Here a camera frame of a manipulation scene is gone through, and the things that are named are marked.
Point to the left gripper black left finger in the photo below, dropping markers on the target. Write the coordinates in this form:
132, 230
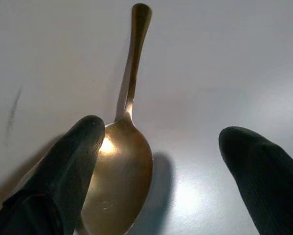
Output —
51, 183

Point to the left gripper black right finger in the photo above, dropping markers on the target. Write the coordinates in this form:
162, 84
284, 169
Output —
266, 176

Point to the gold metal spoon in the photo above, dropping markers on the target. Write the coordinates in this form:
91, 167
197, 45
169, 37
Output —
121, 176

